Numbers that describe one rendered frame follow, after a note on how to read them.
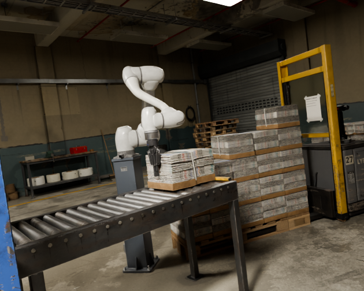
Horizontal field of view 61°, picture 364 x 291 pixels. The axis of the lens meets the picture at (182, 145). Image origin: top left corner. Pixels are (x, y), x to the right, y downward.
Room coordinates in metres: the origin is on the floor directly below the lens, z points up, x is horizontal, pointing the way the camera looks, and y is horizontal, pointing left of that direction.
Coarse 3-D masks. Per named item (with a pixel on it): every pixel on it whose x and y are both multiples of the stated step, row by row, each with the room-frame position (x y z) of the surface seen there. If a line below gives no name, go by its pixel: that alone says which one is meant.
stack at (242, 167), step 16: (224, 160) 2.99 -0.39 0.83; (240, 160) 2.97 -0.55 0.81; (256, 160) 3.04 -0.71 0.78; (272, 160) 3.10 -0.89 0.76; (224, 176) 2.90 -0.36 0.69; (240, 176) 2.96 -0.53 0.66; (272, 176) 3.09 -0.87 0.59; (240, 192) 2.95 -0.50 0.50; (256, 192) 3.02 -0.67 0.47; (272, 192) 3.08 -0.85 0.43; (240, 208) 2.94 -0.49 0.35; (256, 208) 3.00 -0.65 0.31; (272, 208) 3.07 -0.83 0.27; (176, 224) 2.88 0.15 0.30; (208, 224) 2.82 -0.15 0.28; (224, 224) 2.87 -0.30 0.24; (272, 224) 3.06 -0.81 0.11; (176, 240) 2.93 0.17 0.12; (208, 240) 2.80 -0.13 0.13; (224, 240) 3.03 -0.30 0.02
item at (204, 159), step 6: (186, 150) 2.14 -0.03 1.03; (192, 150) 2.05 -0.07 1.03; (198, 150) 2.05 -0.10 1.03; (204, 150) 2.08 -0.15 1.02; (198, 156) 2.04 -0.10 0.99; (204, 156) 2.10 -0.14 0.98; (210, 156) 2.11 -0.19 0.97; (198, 162) 2.04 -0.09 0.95; (204, 162) 2.07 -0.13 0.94; (210, 162) 2.11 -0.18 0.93; (198, 168) 2.04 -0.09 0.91; (204, 168) 2.07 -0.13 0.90; (210, 168) 2.11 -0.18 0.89; (198, 174) 2.04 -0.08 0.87; (204, 174) 2.07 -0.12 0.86
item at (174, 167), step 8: (184, 152) 2.01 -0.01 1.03; (160, 160) 1.97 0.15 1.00; (168, 160) 1.91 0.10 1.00; (176, 160) 1.93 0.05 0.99; (184, 160) 1.96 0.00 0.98; (152, 168) 2.07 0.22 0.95; (160, 168) 1.99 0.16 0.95; (168, 168) 1.92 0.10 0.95; (176, 168) 1.92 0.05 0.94; (184, 168) 1.96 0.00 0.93; (152, 176) 2.07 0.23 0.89; (160, 176) 2.00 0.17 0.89; (168, 176) 1.93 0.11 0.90; (176, 176) 1.92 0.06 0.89; (184, 176) 1.97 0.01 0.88
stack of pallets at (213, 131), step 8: (224, 120) 9.50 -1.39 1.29; (232, 120) 9.95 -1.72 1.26; (200, 128) 9.53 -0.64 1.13; (208, 128) 10.09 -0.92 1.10; (216, 128) 9.80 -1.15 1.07; (224, 128) 9.56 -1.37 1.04; (232, 128) 9.89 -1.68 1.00; (200, 136) 9.82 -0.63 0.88; (208, 136) 9.32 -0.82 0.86; (200, 144) 9.75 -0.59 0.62; (208, 144) 9.45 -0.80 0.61
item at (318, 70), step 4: (316, 68) 3.30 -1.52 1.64; (320, 68) 3.25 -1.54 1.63; (304, 72) 3.46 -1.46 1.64; (308, 72) 3.41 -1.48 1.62; (312, 72) 3.36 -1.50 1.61; (316, 72) 3.30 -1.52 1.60; (320, 72) 3.27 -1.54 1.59; (288, 76) 3.70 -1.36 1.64; (292, 76) 3.64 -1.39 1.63; (296, 76) 3.58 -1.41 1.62; (300, 76) 3.52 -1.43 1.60; (304, 76) 3.46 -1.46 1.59; (284, 80) 3.77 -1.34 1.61; (288, 80) 3.71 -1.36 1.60; (292, 80) 3.70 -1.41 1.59
